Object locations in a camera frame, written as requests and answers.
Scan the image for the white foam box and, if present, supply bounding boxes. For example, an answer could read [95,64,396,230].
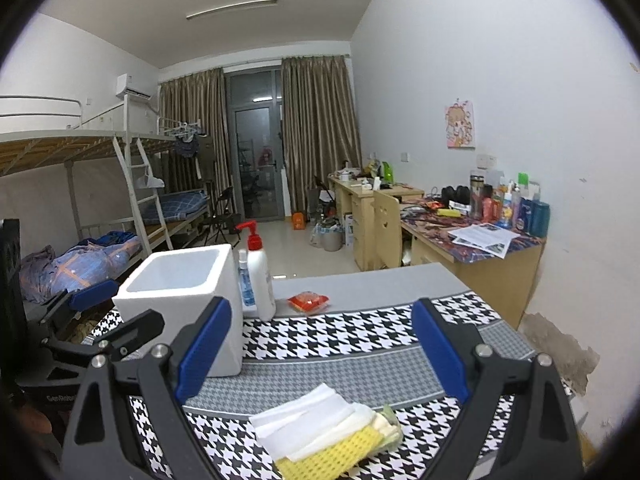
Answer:
[112,244,244,378]

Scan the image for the ceiling tube light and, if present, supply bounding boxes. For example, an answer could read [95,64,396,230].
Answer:
[186,0,279,21]

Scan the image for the white bed ladder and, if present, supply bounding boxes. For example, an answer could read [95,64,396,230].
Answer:
[112,135,173,257]

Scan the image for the white metal bunk bed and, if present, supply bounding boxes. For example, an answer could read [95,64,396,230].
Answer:
[0,95,216,311]

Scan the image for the wooden chair with smiley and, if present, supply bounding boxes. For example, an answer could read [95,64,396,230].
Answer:
[372,189,407,271]

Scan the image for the houndstooth table cloth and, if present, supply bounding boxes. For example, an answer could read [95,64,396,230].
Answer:
[80,290,586,480]

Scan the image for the row of toiletry bottles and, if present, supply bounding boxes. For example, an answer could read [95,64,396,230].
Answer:
[469,170,551,238]

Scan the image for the white pump bottle red nozzle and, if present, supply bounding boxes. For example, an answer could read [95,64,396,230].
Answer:
[235,221,277,322]

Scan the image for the grey bucket with bags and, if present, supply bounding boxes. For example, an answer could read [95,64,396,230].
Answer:
[308,217,346,252]

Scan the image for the cream folded cloth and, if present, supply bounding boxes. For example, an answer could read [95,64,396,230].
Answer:
[320,401,377,448]

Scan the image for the wooden desk with printed cover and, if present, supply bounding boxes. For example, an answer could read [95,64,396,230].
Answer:
[400,199,547,331]

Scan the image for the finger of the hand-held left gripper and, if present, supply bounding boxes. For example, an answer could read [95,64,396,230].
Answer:
[37,280,120,328]
[42,310,166,361]

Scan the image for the small blue spray bottle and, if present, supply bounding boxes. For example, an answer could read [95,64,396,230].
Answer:
[238,249,257,311]

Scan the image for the dark hanging clothes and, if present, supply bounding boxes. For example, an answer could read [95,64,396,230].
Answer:
[172,135,201,159]

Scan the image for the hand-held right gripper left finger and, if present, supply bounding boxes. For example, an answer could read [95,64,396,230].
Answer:
[60,296,233,480]

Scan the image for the yellow waffle cloth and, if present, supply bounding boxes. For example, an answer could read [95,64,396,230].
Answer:
[274,425,383,480]

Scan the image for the brown curtain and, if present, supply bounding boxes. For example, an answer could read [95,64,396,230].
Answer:
[159,67,236,221]
[281,55,363,216]

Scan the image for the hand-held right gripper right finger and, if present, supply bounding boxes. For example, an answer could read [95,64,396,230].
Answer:
[411,297,586,480]

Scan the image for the printed paper sheets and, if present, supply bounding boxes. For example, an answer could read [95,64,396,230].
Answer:
[447,223,521,259]

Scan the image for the wall poster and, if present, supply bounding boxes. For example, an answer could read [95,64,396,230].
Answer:
[445,101,476,150]

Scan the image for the white air conditioner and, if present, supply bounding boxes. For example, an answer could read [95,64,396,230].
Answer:
[115,74,152,100]

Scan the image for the light wooden desk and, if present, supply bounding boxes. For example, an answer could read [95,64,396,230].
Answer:
[327,172,426,272]

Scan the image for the glass balcony door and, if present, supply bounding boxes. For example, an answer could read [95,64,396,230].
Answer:
[224,67,286,223]

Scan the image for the blue plaid quilt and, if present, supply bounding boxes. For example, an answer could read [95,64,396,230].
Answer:
[20,231,143,306]

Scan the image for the blue plaid mattress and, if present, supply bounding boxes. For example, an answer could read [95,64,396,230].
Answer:
[142,190,211,226]

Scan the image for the red snack packet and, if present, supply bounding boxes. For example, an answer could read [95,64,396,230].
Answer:
[288,291,331,315]

